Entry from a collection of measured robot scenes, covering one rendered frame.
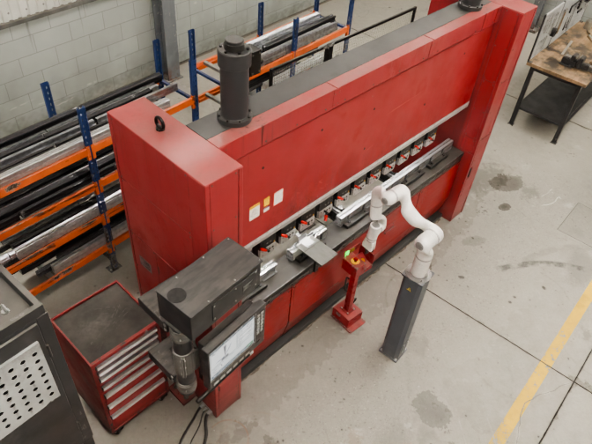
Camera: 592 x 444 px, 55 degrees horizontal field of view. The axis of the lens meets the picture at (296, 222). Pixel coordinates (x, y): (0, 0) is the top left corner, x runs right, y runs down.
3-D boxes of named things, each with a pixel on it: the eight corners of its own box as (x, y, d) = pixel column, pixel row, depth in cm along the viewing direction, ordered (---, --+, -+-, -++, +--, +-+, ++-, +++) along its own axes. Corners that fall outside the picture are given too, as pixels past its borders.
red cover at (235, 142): (219, 169, 307) (218, 148, 297) (207, 160, 312) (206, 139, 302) (497, 22, 473) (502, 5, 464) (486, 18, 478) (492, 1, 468)
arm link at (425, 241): (435, 256, 407) (444, 233, 391) (419, 269, 397) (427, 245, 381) (422, 247, 413) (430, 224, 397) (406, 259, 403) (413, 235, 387)
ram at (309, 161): (220, 269, 364) (217, 170, 309) (211, 262, 368) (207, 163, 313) (468, 106, 531) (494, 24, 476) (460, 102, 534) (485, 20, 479)
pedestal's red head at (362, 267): (354, 279, 456) (358, 263, 444) (341, 267, 465) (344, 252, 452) (372, 268, 467) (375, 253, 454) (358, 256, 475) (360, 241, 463)
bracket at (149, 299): (166, 333, 292) (165, 325, 287) (138, 306, 303) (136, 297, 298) (225, 292, 314) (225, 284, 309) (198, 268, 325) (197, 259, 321)
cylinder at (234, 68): (233, 132, 309) (232, 51, 276) (203, 112, 321) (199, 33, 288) (277, 110, 327) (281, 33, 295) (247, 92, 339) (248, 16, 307)
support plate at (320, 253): (321, 266, 419) (321, 265, 419) (296, 247, 432) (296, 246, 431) (337, 255, 429) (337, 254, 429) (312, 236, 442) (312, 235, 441)
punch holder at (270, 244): (260, 259, 395) (260, 242, 384) (251, 253, 399) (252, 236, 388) (275, 248, 403) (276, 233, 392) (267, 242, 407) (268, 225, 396)
